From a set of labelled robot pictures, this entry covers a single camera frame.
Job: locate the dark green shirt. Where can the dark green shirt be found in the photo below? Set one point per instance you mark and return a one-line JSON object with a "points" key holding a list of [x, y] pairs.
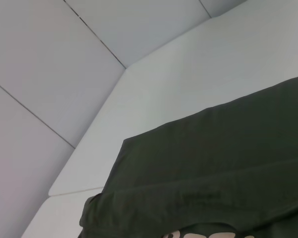
{"points": [[213, 161]]}

